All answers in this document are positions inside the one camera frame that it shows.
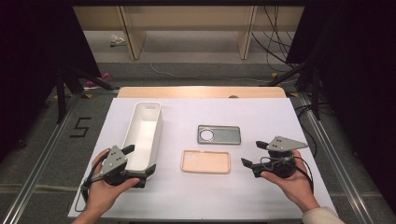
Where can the white plastic storage box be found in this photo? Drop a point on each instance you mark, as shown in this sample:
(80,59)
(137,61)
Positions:
(143,133)

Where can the white table sheet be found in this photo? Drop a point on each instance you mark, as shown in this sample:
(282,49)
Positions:
(218,193)

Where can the crumpled white paper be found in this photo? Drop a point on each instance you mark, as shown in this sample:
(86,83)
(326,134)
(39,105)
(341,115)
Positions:
(116,39)

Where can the person's left hand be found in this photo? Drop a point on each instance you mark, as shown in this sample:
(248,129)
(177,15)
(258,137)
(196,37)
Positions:
(102,196)

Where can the light wooden shelf unit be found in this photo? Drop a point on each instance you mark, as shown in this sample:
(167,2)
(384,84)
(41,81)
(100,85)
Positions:
(186,18)

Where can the peach phone case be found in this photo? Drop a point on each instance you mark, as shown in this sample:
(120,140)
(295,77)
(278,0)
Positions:
(205,161)

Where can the person's right hand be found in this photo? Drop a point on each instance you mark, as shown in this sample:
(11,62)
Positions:
(295,186)

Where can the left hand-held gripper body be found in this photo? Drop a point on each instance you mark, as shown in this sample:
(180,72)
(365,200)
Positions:
(115,158)

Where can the grey phone case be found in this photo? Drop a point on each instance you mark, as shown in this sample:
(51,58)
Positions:
(224,135)

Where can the pink object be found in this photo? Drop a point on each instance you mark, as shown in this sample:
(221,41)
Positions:
(106,75)

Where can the wooden table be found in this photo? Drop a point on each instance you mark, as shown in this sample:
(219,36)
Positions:
(186,92)

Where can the dark curtain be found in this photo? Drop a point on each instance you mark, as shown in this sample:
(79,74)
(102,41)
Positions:
(358,62)
(31,46)

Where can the metal floor rail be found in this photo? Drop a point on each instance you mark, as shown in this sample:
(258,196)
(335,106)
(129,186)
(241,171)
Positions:
(337,161)
(37,169)

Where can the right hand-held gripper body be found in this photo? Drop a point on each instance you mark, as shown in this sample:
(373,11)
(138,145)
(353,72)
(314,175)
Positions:
(285,143)

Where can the black metal stand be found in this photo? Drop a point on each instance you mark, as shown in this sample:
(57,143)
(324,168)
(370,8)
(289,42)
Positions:
(60,96)
(316,93)

